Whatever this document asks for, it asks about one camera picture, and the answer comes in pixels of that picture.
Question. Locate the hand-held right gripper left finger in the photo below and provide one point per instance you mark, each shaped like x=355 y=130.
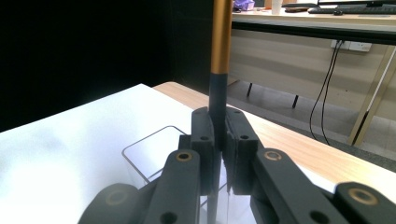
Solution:
x=204 y=143

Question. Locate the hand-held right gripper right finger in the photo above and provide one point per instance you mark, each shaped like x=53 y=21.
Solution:
x=243 y=146

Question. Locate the clear acrylic organizer box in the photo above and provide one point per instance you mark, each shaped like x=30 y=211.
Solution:
x=146 y=155

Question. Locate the gold ferrule makeup brush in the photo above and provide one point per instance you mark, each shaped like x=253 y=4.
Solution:
x=221 y=46

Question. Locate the black furniture leg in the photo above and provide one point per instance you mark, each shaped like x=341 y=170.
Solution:
x=295 y=101
x=249 y=89

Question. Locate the beige office desk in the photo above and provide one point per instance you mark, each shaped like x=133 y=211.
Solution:
x=280 y=62

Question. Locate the purple bag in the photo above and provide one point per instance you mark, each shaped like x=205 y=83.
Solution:
x=244 y=4

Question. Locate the white paper cup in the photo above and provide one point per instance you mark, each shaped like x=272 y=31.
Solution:
x=277 y=7

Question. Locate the brown flat case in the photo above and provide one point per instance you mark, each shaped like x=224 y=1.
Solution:
x=295 y=9

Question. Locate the black computer mouse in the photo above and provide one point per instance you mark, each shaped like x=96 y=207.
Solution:
x=337 y=12

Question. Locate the black keyboard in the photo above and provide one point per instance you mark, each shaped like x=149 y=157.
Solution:
x=358 y=10

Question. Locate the computer monitor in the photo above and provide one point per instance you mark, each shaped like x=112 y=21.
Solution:
x=358 y=2

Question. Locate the white wall socket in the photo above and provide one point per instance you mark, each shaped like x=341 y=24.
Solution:
x=358 y=46

